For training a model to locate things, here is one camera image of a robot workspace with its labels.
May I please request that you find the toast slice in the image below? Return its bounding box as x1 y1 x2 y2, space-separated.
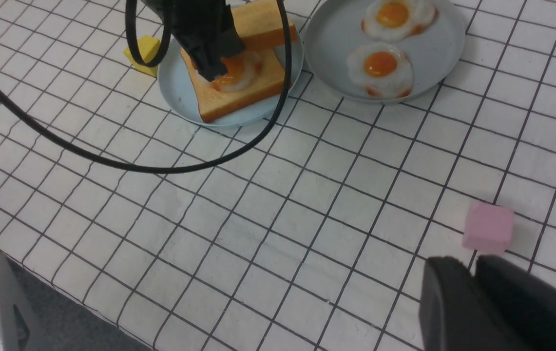
231 0 285 51
180 49 285 123

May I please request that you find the grey plate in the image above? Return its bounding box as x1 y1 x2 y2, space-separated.
301 0 466 104

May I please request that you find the white black-grid tablecloth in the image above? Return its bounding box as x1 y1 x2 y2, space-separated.
0 0 556 351

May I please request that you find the light blue plate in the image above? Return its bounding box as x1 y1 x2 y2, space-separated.
157 39 279 128

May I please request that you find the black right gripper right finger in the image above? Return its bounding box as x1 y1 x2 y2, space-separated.
475 255 556 351

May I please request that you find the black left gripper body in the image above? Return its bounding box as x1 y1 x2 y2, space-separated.
143 0 245 61

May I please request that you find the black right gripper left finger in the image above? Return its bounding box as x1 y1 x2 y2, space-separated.
419 257 521 351

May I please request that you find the yellow cube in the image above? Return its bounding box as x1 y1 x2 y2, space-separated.
124 36 160 78

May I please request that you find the pink cube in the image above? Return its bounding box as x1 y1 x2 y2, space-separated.
462 202 515 255

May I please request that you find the black left camera cable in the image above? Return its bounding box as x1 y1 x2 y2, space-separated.
0 0 293 351

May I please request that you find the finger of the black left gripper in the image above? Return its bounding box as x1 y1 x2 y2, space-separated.
195 51 232 82

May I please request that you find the fried egg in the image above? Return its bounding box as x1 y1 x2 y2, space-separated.
346 42 414 99
209 51 263 93
361 0 438 42

